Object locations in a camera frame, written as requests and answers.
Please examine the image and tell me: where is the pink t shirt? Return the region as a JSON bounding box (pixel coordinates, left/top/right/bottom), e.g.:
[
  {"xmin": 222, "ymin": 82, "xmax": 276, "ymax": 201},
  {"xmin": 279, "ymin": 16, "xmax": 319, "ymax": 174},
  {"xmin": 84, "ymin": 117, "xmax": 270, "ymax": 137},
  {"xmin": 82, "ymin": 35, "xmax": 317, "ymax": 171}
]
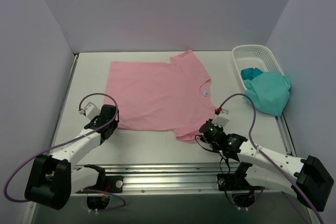
[{"xmin": 105, "ymin": 50, "xmax": 215, "ymax": 141}]

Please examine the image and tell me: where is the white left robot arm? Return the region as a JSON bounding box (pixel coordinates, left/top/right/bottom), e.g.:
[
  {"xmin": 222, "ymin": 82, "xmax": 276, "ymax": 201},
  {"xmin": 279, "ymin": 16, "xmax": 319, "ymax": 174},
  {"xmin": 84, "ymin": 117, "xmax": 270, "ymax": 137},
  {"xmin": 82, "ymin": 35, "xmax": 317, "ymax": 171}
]
[{"xmin": 24, "ymin": 104, "xmax": 119, "ymax": 210}]

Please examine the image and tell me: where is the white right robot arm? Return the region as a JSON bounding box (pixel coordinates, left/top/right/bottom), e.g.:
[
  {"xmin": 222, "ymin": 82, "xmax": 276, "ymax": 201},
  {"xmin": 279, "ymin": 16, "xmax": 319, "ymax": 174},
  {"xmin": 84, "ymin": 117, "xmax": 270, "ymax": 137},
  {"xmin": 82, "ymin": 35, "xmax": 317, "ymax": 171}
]
[{"xmin": 199, "ymin": 120, "xmax": 334, "ymax": 212}]

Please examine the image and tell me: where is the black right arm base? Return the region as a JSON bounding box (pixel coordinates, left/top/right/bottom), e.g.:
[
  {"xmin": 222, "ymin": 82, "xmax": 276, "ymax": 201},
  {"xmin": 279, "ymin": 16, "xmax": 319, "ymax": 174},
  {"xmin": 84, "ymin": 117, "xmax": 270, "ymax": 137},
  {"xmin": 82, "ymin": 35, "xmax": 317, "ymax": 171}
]
[{"xmin": 217, "ymin": 173, "xmax": 265, "ymax": 209}]

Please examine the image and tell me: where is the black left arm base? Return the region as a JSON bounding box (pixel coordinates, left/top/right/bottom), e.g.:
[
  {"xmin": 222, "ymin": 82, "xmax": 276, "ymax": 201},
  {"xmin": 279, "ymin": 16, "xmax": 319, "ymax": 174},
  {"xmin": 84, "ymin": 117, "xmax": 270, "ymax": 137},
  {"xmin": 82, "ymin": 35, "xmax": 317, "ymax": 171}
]
[{"xmin": 81, "ymin": 175, "xmax": 127, "ymax": 214}]

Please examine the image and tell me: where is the dark teal t shirt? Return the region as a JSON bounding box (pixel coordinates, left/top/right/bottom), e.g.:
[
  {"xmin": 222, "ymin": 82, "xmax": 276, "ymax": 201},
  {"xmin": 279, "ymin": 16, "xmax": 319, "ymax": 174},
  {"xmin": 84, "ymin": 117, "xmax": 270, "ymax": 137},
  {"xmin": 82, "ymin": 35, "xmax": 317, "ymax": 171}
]
[{"xmin": 240, "ymin": 68, "xmax": 263, "ymax": 81}]

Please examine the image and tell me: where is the light teal t shirt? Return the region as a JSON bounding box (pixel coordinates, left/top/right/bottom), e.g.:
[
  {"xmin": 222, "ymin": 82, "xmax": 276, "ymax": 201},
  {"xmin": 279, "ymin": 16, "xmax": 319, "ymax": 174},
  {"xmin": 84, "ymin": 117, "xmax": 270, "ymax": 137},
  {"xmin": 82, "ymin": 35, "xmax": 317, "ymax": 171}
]
[{"xmin": 244, "ymin": 72, "xmax": 291, "ymax": 117}]

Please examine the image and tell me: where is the white plastic basket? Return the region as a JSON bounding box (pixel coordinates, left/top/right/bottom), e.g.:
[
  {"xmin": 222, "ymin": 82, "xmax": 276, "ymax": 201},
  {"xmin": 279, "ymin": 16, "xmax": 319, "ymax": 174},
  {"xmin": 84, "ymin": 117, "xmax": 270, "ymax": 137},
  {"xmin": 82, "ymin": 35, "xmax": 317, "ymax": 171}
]
[{"xmin": 232, "ymin": 45, "xmax": 283, "ymax": 93}]

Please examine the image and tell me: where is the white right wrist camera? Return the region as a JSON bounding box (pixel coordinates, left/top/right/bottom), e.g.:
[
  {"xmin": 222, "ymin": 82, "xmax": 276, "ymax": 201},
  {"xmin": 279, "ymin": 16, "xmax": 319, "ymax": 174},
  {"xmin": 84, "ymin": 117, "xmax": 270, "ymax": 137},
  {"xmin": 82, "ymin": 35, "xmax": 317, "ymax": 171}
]
[{"xmin": 212, "ymin": 108, "xmax": 230, "ymax": 127}]

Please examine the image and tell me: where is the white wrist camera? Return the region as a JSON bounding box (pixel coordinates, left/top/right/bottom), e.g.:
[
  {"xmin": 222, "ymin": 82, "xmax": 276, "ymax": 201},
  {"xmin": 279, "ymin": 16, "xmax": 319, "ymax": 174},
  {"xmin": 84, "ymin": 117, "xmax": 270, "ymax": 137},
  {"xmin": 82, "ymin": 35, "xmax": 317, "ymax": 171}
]
[
  {"xmin": 79, "ymin": 102, "xmax": 100, "ymax": 120},
  {"xmin": 212, "ymin": 108, "xmax": 230, "ymax": 127}
]

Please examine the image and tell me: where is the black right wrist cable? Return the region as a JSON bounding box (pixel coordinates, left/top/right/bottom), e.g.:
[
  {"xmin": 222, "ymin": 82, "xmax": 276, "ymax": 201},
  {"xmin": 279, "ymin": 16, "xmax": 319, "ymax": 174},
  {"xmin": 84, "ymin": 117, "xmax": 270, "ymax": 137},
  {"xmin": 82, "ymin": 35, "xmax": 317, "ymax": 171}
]
[{"xmin": 194, "ymin": 134, "xmax": 232, "ymax": 175}]

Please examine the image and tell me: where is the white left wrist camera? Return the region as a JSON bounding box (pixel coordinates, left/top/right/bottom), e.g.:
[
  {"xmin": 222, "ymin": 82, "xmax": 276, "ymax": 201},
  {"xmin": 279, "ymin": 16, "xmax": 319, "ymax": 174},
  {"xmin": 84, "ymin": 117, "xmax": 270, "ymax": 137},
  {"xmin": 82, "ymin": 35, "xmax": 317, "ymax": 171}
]
[{"xmin": 79, "ymin": 102, "xmax": 100, "ymax": 120}]

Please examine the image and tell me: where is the aluminium mounting rail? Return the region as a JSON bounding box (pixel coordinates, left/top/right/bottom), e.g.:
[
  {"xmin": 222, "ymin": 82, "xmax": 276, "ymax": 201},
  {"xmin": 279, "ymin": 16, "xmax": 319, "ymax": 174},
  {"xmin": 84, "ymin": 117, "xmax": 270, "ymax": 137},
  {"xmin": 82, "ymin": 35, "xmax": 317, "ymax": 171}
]
[{"xmin": 28, "ymin": 161, "xmax": 314, "ymax": 196}]

